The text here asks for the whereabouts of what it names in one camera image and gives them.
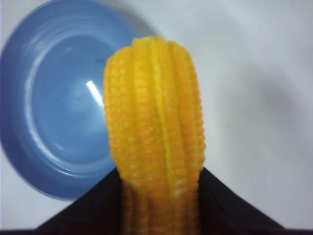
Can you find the yellow corn cob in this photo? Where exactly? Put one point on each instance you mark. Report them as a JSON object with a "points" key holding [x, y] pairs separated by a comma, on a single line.
{"points": [[154, 121]]}

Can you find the blue round plate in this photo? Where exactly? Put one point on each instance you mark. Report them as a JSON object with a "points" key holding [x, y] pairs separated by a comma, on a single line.
{"points": [[53, 127]]}

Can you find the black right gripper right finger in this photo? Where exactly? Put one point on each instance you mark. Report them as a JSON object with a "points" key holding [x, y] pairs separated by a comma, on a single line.
{"points": [[225, 213]]}

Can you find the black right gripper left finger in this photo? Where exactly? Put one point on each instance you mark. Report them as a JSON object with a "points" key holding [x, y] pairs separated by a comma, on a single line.
{"points": [[98, 212]]}

